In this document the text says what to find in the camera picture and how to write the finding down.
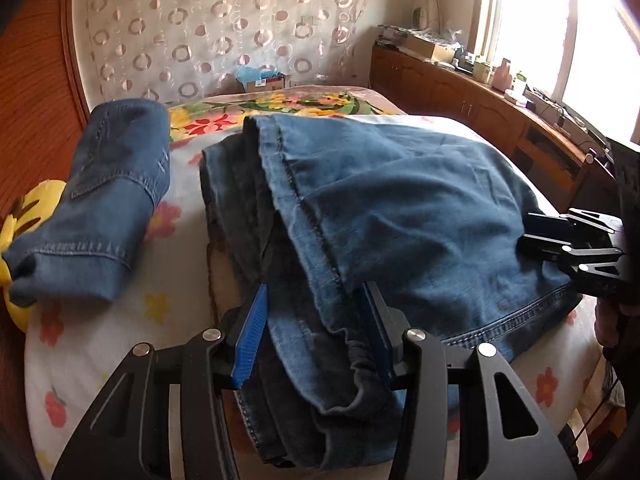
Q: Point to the green capped bottle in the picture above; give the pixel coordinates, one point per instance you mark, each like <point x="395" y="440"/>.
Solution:
<point x="520" y="85"/>

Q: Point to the dark blue denim pants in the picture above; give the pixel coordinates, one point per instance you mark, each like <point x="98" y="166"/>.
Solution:
<point x="400" y="200"/>

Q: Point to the white jar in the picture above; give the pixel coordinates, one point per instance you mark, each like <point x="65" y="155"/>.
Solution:
<point x="482" y="72"/>

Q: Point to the white floral bed sheet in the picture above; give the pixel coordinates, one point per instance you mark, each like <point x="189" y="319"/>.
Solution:
<point x="165" y="280"/>

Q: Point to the flat cardboard box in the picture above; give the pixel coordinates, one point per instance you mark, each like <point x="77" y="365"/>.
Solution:
<point x="432" y="49"/>

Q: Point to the wooden counter cabinet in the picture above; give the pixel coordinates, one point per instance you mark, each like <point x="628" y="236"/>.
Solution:
<point x="450" y="95"/>

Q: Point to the light blue denim pants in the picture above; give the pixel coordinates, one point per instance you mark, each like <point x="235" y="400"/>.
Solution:
<point x="100" y="200"/>

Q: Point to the person's right hand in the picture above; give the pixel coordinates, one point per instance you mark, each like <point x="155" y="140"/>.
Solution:
<point x="606" y="327"/>

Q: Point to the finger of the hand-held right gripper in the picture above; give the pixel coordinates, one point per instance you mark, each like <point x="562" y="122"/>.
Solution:
<point x="595" y="270"/>
<point x="575" y="227"/>

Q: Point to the circle patterned wall curtain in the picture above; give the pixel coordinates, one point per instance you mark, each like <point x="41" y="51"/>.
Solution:
<point x="225" y="25"/>

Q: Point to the floral pink blanket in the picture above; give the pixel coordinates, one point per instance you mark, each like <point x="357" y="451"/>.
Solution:
<point x="310" y="102"/>

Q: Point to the cardboard box with blue contents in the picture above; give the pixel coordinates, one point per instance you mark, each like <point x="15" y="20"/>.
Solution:
<point x="262" y="80"/>

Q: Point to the wooden wardrobe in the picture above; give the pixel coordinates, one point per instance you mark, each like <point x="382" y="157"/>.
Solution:
<point x="35" y="85"/>

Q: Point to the pink bottle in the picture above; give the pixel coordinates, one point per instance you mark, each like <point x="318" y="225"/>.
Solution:
<point x="502" y="76"/>

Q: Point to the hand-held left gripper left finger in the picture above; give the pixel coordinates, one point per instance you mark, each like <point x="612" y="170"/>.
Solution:
<point x="250" y="332"/>

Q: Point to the yellow plush toy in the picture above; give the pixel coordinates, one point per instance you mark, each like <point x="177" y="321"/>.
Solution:
<point x="40" y="200"/>

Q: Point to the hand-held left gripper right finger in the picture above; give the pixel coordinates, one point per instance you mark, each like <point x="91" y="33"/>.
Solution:
<point x="375" y="320"/>

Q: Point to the wooden framed window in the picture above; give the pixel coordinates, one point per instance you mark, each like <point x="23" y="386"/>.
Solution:
<point x="540" y="25"/>

